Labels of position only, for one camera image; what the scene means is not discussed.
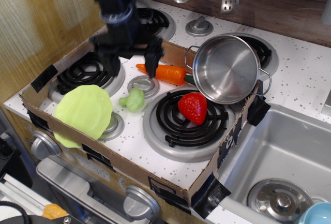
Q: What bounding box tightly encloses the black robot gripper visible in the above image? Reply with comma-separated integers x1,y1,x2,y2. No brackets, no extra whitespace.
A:
90,12,164,78

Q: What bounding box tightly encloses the light green toy broccoli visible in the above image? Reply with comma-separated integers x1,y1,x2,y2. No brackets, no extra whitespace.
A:
119,88,145,112

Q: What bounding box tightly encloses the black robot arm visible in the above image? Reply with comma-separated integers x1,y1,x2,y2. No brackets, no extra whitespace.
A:
90,0,164,78

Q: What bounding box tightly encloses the centre grey stove knob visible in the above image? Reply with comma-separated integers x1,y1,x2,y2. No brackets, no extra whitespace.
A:
127,76,160,98

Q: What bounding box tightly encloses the grey stove knob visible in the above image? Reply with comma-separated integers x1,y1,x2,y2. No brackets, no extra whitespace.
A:
127,76,160,98
185,17,214,37
98,112,125,142

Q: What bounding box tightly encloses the orange toy carrot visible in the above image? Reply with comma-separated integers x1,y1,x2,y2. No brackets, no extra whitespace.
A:
136,64,194,86

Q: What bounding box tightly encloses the back left black burner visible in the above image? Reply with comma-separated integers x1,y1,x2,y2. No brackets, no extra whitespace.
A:
137,8,176,41

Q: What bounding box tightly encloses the black burner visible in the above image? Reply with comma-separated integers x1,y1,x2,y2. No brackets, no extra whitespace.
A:
142,87,236,162
49,52,125,103
235,33,279,76
137,8,176,41

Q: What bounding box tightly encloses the front left black burner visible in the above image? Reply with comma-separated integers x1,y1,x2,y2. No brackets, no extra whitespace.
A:
49,52,125,103

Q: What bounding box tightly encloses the front grey stove knob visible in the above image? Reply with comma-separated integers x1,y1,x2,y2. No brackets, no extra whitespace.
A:
98,112,125,142

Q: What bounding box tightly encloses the back grey stove knob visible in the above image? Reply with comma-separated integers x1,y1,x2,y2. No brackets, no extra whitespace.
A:
185,17,214,37

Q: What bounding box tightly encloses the light green toy plate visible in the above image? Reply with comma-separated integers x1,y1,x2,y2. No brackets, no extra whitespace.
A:
54,85,113,140

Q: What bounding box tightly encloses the red toy strawberry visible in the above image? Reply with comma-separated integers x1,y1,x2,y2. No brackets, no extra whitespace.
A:
177,92,207,125

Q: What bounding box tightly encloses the front right black burner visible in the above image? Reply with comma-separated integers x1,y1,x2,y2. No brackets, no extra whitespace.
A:
142,87,236,162

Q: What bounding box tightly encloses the small stainless steel pot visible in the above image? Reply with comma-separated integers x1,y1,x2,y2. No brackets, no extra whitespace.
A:
184,35,272,105

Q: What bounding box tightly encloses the brown cardboard fence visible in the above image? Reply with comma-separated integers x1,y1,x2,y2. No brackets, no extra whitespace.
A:
20,40,263,223

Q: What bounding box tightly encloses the left grey oven knob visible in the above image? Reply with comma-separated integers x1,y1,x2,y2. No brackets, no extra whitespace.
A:
31,130,62,160

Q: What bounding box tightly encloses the grey oven knob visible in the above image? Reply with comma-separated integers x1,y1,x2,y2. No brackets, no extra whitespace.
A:
31,130,62,160
123,185,160,220

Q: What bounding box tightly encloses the back right black burner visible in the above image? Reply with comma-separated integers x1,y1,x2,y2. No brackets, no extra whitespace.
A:
235,33,279,76

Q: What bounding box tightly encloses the right grey oven knob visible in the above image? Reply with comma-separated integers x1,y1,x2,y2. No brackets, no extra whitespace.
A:
123,185,160,220

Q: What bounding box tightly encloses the grey toy sink basin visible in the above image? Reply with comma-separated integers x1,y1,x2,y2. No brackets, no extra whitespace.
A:
218,104,330,223

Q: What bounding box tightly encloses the orange cloth piece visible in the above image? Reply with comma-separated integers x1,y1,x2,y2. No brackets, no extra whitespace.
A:
41,203,68,220

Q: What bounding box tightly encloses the metal sink drain lid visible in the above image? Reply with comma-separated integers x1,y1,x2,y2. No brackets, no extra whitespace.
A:
246,178,314,223

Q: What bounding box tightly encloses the light blue bowl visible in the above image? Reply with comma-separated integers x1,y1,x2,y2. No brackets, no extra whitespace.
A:
298,202,330,224

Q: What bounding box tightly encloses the grey oven door handle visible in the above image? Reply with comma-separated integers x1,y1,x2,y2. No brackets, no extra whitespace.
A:
36,158,133,223

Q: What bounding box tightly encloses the black cable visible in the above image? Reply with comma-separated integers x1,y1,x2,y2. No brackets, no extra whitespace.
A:
0,201,29,224

